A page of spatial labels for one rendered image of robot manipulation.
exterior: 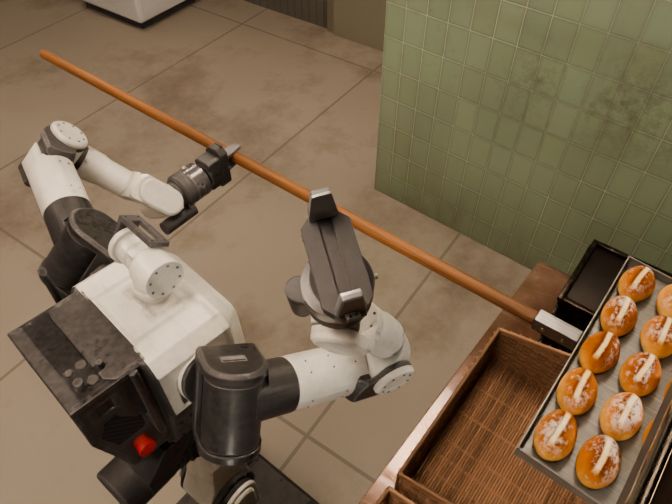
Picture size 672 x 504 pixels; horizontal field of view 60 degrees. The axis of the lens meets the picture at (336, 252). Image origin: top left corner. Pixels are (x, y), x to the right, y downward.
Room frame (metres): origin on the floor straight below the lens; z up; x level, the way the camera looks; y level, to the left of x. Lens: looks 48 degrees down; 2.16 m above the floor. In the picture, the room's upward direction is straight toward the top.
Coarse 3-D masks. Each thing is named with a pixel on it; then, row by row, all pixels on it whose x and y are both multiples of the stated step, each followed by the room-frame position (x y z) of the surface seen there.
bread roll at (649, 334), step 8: (656, 320) 0.65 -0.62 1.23; (664, 320) 0.65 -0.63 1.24; (648, 328) 0.64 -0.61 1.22; (656, 328) 0.63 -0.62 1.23; (664, 328) 0.63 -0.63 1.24; (640, 336) 0.64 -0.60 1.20; (648, 336) 0.62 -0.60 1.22; (656, 336) 0.62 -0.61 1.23; (664, 336) 0.61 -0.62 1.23; (648, 344) 0.61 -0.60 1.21; (656, 344) 0.60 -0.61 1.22; (664, 344) 0.60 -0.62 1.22; (656, 352) 0.59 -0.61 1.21; (664, 352) 0.59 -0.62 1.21
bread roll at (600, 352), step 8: (592, 336) 0.62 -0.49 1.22; (600, 336) 0.61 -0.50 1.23; (608, 336) 0.61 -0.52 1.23; (616, 336) 0.62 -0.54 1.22; (584, 344) 0.61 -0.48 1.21; (592, 344) 0.60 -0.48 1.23; (600, 344) 0.59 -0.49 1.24; (608, 344) 0.59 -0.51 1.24; (616, 344) 0.60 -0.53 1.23; (584, 352) 0.59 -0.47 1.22; (592, 352) 0.58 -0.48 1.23; (600, 352) 0.58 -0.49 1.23; (608, 352) 0.58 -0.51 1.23; (616, 352) 0.58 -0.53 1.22; (584, 360) 0.58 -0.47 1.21; (592, 360) 0.57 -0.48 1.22; (600, 360) 0.57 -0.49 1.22; (608, 360) 0.57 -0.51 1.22; (616, 360) 0.58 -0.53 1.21; (592, 368) 0.56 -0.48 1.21; (600, 368) 0.56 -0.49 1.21; (608, 368) 0.56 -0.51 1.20
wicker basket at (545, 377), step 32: (512, 352) 0.93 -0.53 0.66; (544, 352) 0.89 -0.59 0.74; (480, 384) 0.87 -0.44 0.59; (512, 384) 0.87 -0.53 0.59; (544, 384) 0.86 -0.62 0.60; (448, 416) 0.75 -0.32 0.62; (480, 416) 0.77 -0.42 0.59; (416, 448) 0.61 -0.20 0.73; (448, 448) 0.67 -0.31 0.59; (480, 448) 0.67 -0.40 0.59; (512, 448) 0.67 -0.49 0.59; (416, 480) 0.53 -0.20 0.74; (448, 480) 0.58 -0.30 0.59; (480, 480) 0.58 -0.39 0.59; (544, 480) 0.58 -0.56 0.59
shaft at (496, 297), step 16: (64, 64) 1.64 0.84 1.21; (96, 80) 1.54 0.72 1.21; (112, 96) 1.49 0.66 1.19; (128, 96) 1.45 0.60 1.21; (144, 112) 1.40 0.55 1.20; (160, 112) 1.37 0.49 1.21; (176, 128) 1.31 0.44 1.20; (192, 128) 1.30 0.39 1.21; (208, 144) 1.24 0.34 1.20; (240, 160) 1.17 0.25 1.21; (272, 176) 1.10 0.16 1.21; (304, 192) 1.04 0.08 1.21; (352, 224) 0.94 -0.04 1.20; (368, 224) 0.93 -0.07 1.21; (384, 240) 0.89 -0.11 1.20; (400, 240) 0.88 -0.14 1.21; (416, 256) 0.84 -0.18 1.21; (432, 256) 0.83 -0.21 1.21; (448, 272) 0.79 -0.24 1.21; (464, 272) 0.79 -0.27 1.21; (480, 288) 0.75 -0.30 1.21; (496, 304) 0.72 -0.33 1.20; (512, 304) 0.71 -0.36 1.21; (528, 320) 0.67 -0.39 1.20
